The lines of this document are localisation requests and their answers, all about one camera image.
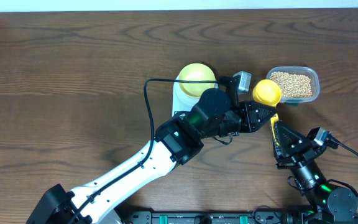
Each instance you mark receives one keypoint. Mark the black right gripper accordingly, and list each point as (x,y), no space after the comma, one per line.
(294,152)

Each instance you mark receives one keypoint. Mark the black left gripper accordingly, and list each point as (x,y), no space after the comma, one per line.
(244,122)

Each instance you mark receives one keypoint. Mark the yellow measuring scoop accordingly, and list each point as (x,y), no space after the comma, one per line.
(268,93)

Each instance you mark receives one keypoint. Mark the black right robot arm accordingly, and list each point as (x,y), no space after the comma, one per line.
(331,201)

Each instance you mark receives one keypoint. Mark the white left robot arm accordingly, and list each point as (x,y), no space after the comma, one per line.
(175,142)

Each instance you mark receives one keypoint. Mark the yellow bowl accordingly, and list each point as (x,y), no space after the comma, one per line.
(196,72)

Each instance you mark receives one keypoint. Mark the white kitchen scale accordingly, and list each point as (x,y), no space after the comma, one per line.
(182,101)

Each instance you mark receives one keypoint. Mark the pile of soybeans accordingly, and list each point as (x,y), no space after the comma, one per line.
(292,85)

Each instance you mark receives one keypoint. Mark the clear plastic container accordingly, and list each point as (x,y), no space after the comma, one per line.
(309,72)

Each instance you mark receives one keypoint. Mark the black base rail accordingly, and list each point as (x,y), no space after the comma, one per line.
(261,215)

